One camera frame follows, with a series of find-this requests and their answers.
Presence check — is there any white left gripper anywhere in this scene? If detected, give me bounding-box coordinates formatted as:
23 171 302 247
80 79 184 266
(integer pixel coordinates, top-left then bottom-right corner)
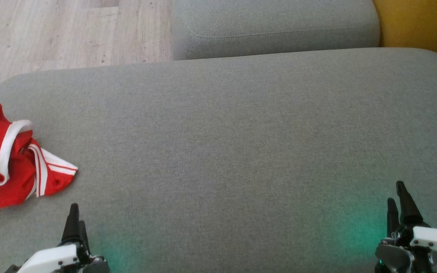
5 203 110 273

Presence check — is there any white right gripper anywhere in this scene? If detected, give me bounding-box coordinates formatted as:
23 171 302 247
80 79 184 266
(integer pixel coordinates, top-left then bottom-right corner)
375 180 437 273

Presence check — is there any large grey sofa seat cushion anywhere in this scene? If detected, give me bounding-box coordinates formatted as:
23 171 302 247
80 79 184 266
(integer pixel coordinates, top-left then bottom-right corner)
0 47 437 273

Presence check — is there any wide yellow sofa backrest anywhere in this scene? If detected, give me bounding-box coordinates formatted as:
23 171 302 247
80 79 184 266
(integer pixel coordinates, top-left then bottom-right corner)
372 0 437 71

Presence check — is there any medium grey sofa seat cushion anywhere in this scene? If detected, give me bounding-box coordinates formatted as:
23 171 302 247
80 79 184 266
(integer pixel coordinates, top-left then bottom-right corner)
170 0 381 61

